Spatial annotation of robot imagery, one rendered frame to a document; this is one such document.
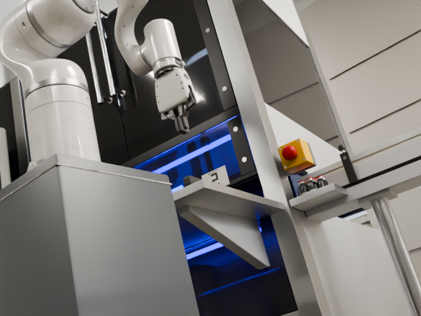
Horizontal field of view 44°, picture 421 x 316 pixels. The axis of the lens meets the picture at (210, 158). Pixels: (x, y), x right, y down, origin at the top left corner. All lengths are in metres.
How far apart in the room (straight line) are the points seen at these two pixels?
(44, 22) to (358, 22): 3.25
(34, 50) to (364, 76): 3.08
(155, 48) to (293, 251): 0.65
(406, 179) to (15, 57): 0.99
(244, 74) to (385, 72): 2.38
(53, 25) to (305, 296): 0.88
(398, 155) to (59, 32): 0.91
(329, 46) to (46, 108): 3.33
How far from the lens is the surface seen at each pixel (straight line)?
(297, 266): 1.40
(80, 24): 1.06
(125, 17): 1.46
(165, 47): 1.42
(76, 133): 0.94
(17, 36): 1.11
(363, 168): 1.48
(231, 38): 1.65
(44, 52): 1.11
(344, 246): 1.76
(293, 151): 1.40
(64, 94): 0.97
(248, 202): 1.26
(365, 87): 3.90
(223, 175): 1.53
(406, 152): 1.46
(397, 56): 3.89
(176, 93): 1.36
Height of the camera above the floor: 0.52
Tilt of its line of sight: 21 degrees up
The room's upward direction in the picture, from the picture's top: 15 degrees counter-clockwise
